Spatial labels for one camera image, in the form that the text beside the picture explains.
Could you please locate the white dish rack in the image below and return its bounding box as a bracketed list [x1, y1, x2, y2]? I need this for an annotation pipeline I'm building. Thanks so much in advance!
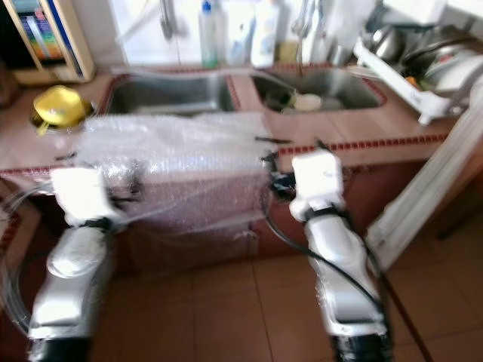
[353, 38, 483, 126]

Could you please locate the steel faucet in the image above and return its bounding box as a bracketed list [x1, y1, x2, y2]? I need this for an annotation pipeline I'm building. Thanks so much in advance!
[158, 0, 177, 40]

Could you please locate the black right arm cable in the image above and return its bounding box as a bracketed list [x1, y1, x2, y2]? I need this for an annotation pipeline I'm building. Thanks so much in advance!
[260, 151, 393, 333]

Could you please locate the small white bowl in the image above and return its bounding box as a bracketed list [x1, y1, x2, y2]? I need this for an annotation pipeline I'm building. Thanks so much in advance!
[291, 93, 323, 113]

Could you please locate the small steel pot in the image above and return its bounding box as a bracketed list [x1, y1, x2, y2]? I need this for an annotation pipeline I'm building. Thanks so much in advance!
[366, 26, 407, 63]

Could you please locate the clear bubble wrap sheet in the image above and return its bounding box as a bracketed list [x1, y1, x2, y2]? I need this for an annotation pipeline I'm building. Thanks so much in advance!
[79, 113, 280, 242]

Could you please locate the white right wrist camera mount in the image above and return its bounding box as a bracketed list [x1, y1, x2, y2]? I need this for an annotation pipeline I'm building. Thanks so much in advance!
[288, 149, 344, 221]

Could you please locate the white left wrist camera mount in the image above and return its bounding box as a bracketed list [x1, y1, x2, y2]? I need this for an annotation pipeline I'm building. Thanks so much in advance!
[49, 167, 122, 227]

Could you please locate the large steel pot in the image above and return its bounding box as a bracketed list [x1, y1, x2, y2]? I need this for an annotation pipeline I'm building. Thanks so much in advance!
[401, 26, 483, 95]

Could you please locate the steel sink basin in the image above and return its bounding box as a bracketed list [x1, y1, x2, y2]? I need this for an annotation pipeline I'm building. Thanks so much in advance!
[251, 68, 386, 114]
[104, 73, 235, 118]

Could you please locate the clear bottle with blue cap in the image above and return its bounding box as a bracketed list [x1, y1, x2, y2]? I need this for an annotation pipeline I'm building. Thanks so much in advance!
[198, 0, 220, 70]

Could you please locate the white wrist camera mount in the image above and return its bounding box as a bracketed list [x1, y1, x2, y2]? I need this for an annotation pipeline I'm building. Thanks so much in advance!
[288, 149, 344, 221]
[49, 167, 122, 227]

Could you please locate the beige water ionizer machine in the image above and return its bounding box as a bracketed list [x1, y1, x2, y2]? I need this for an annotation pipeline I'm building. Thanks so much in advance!
[0, 0, 96, 84]

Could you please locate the white plastic bottle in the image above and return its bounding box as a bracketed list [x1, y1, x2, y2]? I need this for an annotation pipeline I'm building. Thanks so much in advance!
[251, 0, 281, 69]
[225, 0, 254, 67]

